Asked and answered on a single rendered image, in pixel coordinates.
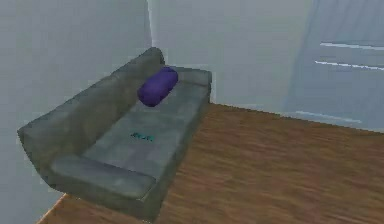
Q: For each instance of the purple cushion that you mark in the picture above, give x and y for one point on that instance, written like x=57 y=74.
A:
x=157 y=86

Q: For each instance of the grey sofa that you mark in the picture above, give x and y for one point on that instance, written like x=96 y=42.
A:
x=110 y=156

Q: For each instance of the small teal object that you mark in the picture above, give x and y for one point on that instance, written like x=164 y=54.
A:
x=142 y=136

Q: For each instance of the pale grey room door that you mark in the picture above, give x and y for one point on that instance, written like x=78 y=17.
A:
x=336 y=80

